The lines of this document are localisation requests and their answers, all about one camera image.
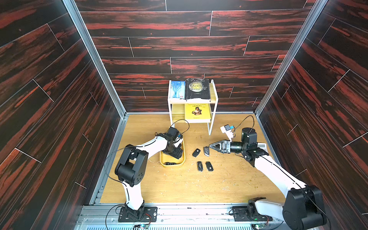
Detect black car key with logo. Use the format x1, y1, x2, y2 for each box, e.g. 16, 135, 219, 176
206, 162, 214, 172

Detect black hardcover book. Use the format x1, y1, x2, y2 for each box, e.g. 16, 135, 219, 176
185, 79, 210, 100

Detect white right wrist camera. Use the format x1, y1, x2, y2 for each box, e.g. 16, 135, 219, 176
220, 124, 234, 142

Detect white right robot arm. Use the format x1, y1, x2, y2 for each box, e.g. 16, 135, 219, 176
209, 125, 328, 230

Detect blue book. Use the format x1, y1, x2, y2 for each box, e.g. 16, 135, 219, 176
170, 81, 186, 99

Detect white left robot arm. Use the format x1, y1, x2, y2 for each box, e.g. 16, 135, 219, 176
115, 127, 184, 221

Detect black car key with ring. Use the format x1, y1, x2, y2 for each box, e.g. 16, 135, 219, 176
203, 146, 210, 157

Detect white metal shelf rack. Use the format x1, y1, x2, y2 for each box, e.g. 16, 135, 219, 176
167, 79, 219, 135

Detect white calculator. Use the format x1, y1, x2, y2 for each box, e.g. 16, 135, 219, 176
257, 143, 268, 152

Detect yellow book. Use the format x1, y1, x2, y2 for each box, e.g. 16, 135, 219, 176
185, 103, 211, 123

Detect black flip car key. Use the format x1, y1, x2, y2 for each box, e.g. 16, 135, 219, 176
192, 149, 201, 158

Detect yellow storage tray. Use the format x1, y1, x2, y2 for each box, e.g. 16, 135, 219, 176
160, 141, 186, 168

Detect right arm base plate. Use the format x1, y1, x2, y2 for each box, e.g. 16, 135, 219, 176
229, 206, 273, 222

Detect aluminium rail frame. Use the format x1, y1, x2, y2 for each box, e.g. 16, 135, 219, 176
75, 203, 288, 230

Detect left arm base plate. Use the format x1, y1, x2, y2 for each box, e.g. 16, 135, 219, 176
118, 206, 158, 223

